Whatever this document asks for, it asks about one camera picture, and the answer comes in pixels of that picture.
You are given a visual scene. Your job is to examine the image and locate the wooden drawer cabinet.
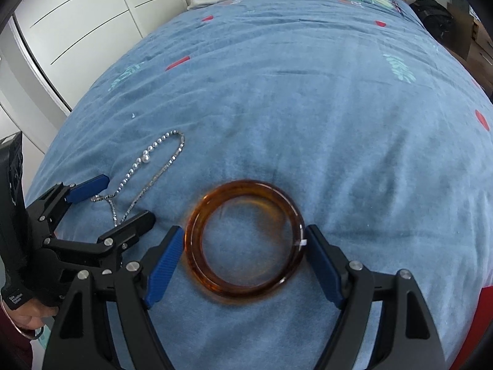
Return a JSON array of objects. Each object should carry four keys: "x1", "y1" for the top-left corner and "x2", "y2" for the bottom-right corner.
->
[{"x1": 447, "y1": 0, "x2": 492, "y2": 99}]

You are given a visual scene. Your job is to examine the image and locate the blue patterned bedspread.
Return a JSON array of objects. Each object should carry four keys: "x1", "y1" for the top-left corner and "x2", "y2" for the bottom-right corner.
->
[{"x1": 27, "y1": 0, "x2": 492, "y2": 363}]

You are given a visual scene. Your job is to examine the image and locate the red jewelry box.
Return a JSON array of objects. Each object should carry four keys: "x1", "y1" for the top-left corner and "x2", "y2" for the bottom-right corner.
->
[{"x1": 451, "y1": 286, "x2": 492, "y2": 369}]

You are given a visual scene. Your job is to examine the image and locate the left hand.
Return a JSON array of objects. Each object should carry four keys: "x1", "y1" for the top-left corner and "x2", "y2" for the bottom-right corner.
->
[{"x1": 1, "y1": 298, "x2": 59, "y2": 341}]

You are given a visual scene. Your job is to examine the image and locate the amber bangle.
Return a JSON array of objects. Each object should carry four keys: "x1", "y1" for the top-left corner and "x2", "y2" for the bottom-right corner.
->
[{"x1": 184, "y1": 179, "x2": 307, "y2": 301}]

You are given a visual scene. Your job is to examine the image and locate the white wardrobe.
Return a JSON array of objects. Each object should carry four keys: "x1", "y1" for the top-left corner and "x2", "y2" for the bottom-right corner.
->
[{"x1": 1, "y1": 0, "x2": 190, "y2": 152}]

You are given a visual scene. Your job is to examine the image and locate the black backpack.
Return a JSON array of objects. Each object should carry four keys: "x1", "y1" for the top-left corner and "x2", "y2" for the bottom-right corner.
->
[{"x1": 409, "y1": 0, "x2": 455, "y2": 42}]

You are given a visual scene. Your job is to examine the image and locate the silver chain necklace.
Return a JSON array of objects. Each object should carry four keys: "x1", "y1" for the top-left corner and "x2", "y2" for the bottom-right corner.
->
[{"x1": 90, "y1": 129, "x2": 186, "y2": 228}]

